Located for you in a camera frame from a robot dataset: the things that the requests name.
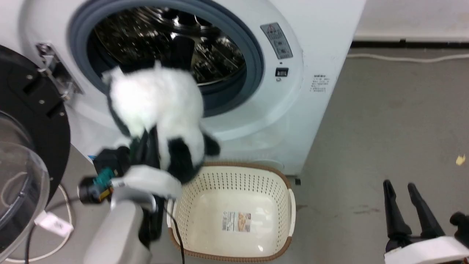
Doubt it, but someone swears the printed sticker in basket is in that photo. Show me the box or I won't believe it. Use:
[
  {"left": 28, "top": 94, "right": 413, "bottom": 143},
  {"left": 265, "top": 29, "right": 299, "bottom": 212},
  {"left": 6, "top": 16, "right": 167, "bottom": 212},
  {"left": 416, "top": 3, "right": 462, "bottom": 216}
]
[{"left": 221, "top": 211, "right": 252, "bottom": 233}]

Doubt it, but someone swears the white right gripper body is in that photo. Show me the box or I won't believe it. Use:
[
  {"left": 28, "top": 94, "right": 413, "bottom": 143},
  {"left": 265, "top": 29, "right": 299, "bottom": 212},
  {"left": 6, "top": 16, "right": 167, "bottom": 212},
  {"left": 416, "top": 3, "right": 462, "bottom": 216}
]
[{"left": 384, "top": 235, "right": 469, "bottom": 264}]

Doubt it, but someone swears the white floor cable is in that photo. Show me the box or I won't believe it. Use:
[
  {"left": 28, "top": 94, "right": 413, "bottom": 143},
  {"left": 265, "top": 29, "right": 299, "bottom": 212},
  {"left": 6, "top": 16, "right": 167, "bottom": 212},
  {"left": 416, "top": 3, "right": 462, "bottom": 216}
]
[{"left": 5, "top": 183, "right": 74, "bottom": 264}]

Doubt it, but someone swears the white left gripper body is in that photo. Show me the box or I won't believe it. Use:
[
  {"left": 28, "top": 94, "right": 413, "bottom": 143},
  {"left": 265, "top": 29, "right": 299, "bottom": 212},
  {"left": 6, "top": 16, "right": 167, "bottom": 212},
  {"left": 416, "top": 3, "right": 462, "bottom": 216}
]
[{"left": 110, "top": 164, "right": 182, "bottom": 200}]

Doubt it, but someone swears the grey rubber door gasket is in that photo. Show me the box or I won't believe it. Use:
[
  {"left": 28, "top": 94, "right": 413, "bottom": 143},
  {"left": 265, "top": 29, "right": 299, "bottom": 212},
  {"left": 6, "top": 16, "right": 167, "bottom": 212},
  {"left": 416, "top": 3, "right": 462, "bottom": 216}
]
[{"left": 68, "top": 0, "right": 265, "bottom": 118}]

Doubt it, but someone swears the grey warning sticker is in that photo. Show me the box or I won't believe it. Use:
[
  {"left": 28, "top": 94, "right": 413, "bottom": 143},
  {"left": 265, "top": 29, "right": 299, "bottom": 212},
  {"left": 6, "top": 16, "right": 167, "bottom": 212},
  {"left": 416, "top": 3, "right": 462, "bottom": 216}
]
[{"left": 260, "top": 22, "right": 293, "bottom": 60}]

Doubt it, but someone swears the white cable along wall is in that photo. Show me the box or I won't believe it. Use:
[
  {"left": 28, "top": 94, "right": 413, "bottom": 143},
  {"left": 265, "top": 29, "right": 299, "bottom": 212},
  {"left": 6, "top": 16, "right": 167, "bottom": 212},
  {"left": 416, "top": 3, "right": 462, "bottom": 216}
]
[{"left": 346, "top": 53, "right": 469, "bottom": 64}]

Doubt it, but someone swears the white power adapter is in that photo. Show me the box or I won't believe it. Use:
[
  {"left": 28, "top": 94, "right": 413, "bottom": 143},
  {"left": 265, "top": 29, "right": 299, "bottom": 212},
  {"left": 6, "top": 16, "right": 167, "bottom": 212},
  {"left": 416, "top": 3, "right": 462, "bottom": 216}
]
[{"left": 34, "top": 210, "right": 74, "bottom": 238}]

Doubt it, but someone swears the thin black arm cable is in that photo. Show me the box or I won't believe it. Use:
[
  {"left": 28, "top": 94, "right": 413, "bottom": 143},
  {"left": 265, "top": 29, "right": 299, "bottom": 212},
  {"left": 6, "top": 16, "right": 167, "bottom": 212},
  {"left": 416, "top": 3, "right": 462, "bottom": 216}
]
[{"left": 163, "top": 205, "right": 186, "bottom": 264}]

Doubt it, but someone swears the white front-load washing machine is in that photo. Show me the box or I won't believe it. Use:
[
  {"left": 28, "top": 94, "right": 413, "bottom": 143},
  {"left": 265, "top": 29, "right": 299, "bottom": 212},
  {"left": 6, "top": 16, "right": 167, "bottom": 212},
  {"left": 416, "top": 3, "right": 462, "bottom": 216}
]
[{"left": 0, "top": 0, "right": 367, "bottom": 177}]

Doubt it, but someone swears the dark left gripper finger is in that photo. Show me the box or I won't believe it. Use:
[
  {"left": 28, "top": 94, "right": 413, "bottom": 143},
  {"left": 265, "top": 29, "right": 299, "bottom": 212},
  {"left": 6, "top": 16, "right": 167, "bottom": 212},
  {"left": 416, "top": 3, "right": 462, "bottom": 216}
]
[
  {"left": 148, "top": 125, "right": 162, "bottom": 170},
  {"left": 131, "top": 129, "right": 150, "bottom": 166}
]

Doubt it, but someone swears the black and white panda plush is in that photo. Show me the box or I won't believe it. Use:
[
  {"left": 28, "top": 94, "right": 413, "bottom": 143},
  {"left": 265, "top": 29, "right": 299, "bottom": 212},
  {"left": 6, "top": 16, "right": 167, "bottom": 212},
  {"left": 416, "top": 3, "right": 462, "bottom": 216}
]
[{"left": 101, "top": 37, "right": 221, "bottom": 184}]

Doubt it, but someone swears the black floor cable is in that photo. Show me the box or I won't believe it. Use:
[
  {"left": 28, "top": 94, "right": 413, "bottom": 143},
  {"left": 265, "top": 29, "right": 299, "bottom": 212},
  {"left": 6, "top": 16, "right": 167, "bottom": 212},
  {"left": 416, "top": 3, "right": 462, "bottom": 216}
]
[{"left": 23, "top": 197, "right": 80, "bottom": 264}]

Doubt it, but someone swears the steel washing machine drum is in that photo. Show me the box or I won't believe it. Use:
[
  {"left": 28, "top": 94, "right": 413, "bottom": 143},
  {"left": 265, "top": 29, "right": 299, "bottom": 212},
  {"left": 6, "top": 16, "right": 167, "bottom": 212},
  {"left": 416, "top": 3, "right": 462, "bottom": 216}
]
[{"left": 93, "top": 5, "right": 246, "bottom": 87}]

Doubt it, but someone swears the metal washer door hinge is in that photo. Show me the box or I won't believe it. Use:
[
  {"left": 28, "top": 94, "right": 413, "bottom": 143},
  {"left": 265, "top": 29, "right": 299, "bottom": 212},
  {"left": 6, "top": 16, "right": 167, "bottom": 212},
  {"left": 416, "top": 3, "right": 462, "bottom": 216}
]
[{"left": 36, "top": 43, "right": 83, "bottom": 102}]

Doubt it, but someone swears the cream laundry basket brown rim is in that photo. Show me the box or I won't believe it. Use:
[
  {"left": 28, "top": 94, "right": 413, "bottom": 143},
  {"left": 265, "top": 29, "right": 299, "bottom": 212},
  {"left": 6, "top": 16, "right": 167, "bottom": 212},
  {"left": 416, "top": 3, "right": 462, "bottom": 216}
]
[{"left": 166, "top": 162, "right": 296, "bottom": 263}]

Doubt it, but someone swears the black washer door with glass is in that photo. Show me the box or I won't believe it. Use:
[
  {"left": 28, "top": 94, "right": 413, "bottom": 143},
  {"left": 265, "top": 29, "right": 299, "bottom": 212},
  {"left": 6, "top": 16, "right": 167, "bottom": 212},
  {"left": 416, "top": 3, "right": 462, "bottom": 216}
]
[{"left": 0, "top": 45, "right": 71, "bottom": 263}]

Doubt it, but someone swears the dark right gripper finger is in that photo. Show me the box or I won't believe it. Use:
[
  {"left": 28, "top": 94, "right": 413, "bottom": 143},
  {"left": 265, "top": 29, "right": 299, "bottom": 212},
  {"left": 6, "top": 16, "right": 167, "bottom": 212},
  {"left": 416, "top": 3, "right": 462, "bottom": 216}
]
[
  {"left": 407, "top": 182, "right": 446, "bottom": 239},
  {"left": 383, "top": 179, "right": 413, "bottom": 241}
]

